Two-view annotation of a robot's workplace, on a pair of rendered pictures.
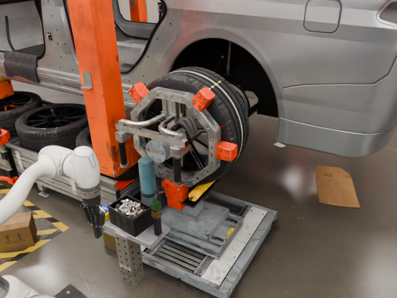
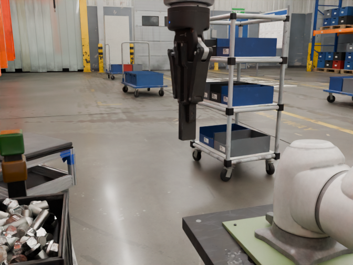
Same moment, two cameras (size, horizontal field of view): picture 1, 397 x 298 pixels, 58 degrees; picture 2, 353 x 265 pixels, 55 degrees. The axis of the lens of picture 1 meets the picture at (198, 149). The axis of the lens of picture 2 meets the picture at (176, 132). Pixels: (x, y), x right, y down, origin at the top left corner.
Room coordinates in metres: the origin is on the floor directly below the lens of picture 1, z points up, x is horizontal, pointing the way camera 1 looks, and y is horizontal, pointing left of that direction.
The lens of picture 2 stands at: (1.76, 0.80, 0.80)
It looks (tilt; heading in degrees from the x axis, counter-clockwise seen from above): 14 degrees down; 216
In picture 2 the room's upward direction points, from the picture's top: straight up
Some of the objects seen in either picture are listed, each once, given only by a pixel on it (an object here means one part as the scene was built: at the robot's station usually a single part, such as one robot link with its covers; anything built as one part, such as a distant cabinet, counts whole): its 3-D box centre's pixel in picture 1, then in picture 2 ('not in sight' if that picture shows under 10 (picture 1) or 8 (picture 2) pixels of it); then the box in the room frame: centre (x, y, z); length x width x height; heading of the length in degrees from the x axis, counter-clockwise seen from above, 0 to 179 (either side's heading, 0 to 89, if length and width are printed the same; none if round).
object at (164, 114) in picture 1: (143, 112); not in sight; (1.72, 0.28, 1.03); 0.19 x 0.18 x 0.11; 149
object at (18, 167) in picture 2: (156, 213); (14, 169); (1.45, 0.22, 0.59); 0.04 x 0.04 x 0.04; 59
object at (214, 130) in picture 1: (174, 138); not in sight; (1.77, 0.13, 0.85); 0.54 x 0.07 x 0.54; 59
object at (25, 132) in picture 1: (58, 128); not in sight; (2.92, 1.24, 0.39); 0.66 x 0.66 x 0.24
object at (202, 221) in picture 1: (192, 200); not in sight; (1.92, 0.04, 0.32); 0.40 x 0.30 x 0.28; 59
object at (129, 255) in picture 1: (129, 252); not in sight; (1.57, 0.41, 0.21); 0.10 x 0.10 x 0.42; 59
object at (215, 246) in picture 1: (198, 224); not in sight; (1.90, 0.01, 0.13); 0.50 x 0.36 x 0.10; 59
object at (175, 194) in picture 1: (180, 190); not in sight; (1.81, 0.11, 0.48); 0.16 x 0.12 x 0.17; 149
